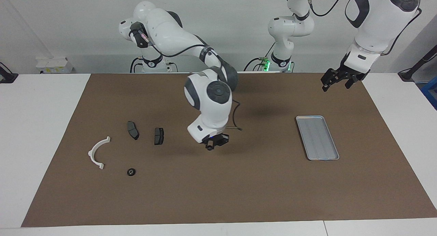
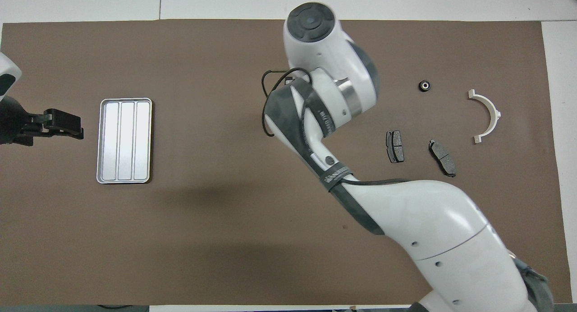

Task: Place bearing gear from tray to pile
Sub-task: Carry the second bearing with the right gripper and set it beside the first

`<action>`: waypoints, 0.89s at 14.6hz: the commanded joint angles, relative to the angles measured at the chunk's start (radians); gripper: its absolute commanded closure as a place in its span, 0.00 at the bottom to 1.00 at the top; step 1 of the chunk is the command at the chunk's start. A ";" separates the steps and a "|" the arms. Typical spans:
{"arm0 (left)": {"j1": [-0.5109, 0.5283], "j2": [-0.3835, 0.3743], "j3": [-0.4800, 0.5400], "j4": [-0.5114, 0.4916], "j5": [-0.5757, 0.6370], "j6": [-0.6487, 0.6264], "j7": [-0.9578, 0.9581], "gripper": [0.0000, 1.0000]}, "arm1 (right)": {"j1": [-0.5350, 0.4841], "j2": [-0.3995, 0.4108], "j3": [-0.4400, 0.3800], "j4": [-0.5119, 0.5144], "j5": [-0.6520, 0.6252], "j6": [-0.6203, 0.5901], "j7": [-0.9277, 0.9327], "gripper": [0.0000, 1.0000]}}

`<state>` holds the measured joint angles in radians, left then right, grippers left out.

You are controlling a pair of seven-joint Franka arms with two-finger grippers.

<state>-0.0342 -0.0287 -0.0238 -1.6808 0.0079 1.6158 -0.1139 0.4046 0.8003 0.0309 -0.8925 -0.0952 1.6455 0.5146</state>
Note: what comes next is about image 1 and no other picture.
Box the silver metal tray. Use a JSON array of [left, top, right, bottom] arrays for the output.
[[296, 116, 340, 161]]

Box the brown table mat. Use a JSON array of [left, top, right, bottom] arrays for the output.
[[21, 73, 437, 227]]

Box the black clamp stand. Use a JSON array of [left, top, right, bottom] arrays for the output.
[[398, 45, 437, 82], [0, 62, 18, 84]]

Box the long dark brake pad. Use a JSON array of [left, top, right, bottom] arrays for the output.
[[127, 121, 139, 141]]

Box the blue crate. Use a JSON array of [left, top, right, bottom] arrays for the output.
[[421, 77, 437, 110]]

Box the white box stack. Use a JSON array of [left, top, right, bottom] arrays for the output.
[[36, 57, 73, 74]]

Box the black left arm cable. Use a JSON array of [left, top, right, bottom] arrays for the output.
[[306, 0, 423, 56]]

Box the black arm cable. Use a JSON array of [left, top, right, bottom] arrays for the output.
[[306, 0, 423, 56], [145, 42, 243, 131]]

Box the black base cable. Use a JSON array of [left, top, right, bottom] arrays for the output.
[[130, 57, 144, 73], [243, 42, 276, 73]]

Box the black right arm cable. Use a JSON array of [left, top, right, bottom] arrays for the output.
[[145, 42, 243, 131]]

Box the white semicircular bracket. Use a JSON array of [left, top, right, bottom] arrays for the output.
[[88, 136, 111, 170]]

